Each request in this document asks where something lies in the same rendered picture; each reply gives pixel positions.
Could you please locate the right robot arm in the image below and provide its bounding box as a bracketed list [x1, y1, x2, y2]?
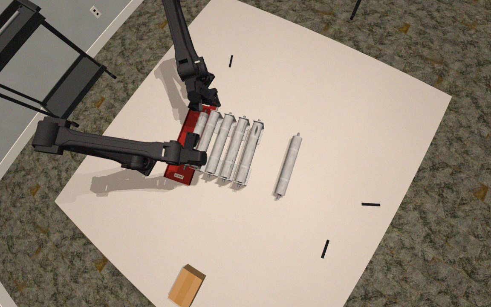
[31, 116, 207, 176]

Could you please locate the brown cardboard box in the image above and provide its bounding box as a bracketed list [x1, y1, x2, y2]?
[168, 264, 206, 307]

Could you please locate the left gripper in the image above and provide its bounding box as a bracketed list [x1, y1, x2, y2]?
[201, 84, 221, 107]

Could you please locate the red scrap tray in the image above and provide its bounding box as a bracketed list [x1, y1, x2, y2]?
[163, 104, 216, 185]

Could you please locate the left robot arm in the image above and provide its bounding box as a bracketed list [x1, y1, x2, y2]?
[162, 0, 215, 112]

